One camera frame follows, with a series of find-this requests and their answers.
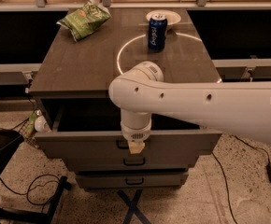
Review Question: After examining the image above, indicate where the wire basket with items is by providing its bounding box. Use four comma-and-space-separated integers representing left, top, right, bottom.
19, 109, 50, 149

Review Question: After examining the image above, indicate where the black chair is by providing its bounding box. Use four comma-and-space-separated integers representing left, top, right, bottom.
0, 130, 71, 224

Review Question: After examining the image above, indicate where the black floor cable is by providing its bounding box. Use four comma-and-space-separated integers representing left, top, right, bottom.
211, 151, 239, 224

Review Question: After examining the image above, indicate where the grey drawer cabinet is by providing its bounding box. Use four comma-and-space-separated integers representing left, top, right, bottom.
29, 7, 226, 191

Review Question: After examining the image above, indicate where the black looped cable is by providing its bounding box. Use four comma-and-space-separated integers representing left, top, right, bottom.
0, 174, 62, 207

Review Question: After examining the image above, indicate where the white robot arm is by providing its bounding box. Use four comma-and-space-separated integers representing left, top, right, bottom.
108, 62, 271, 154

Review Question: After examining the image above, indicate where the grey drawer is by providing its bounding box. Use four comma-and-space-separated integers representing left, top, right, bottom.
34, 105, 223, 161
76, 170, 188, 189
64, 156, 197, 173

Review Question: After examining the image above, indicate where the grey bottom drawer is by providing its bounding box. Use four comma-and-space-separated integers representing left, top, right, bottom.
76, 170, 188, 189

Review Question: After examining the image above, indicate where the grey top drawer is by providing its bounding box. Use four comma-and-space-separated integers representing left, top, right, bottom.
34, 105, 223, 161

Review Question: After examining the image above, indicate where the grey middle drawer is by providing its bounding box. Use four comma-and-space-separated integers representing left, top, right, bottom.
64, 156, 197, 173

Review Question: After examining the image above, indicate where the blue pepsi can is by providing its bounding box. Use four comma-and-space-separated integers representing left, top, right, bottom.
148, 13, 167, 51

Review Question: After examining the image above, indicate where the green chip bag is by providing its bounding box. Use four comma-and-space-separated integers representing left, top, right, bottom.
57, 0, 111, 42

